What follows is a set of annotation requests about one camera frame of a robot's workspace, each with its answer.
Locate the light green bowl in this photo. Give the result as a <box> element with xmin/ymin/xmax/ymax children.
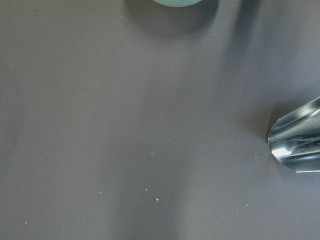
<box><xmin>153</xmin><ymin>0</ymin><xmax>202</xmax><ymax>8</ymax></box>

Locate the metal scoop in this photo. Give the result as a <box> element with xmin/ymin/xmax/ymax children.
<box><xmin>267</xmin><ymin>98</ymin><xmax>320</xmax><ymax>173</ymax></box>

